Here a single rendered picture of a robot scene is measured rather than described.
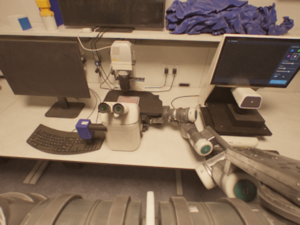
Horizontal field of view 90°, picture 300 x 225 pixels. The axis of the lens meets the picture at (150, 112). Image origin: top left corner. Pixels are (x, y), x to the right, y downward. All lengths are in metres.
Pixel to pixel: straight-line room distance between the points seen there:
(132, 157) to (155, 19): 0.91
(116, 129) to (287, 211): 0.68
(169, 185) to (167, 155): 0.77
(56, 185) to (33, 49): 1.27
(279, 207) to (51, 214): 0.30
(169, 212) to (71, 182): 1.63
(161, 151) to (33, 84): 0.92
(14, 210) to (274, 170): 0.38
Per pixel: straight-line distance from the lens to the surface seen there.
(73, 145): 1.04
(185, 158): 0.93
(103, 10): 1.25
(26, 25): 1.50
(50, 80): 1.15
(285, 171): 0.30
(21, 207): 0.31
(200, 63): 1.46
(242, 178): 0.51
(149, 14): 1.19
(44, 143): 1.14
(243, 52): 0.93
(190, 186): 1.70
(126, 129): 0.78
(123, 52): 0.80
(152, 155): 0.91
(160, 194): 1.62
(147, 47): 1.38
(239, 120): 1.04
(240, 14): 1.24
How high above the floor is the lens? 1.51
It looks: 40 degrees down
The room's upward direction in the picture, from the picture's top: 1 degrees clockwise
